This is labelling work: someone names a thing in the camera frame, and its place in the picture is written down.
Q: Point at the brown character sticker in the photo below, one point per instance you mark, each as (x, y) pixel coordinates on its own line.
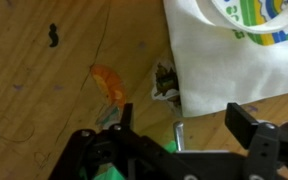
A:
(165, 81)

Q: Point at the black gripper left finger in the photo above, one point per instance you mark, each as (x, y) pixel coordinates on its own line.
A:
(130, 146)

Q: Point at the orange sticker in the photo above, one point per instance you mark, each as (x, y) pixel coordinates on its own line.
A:
(110, 81)

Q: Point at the black moustache sticker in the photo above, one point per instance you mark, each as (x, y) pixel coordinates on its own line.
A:
(53, 35)

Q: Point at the silver spoon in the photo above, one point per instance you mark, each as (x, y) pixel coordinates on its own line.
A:
(178, 135)

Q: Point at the green container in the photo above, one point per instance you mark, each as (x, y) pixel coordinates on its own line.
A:
(107, 174)

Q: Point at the white printed tote bag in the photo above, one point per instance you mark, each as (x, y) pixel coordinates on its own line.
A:
(224, 66)

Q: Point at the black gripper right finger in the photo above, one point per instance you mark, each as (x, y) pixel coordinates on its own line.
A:
(240, 125)

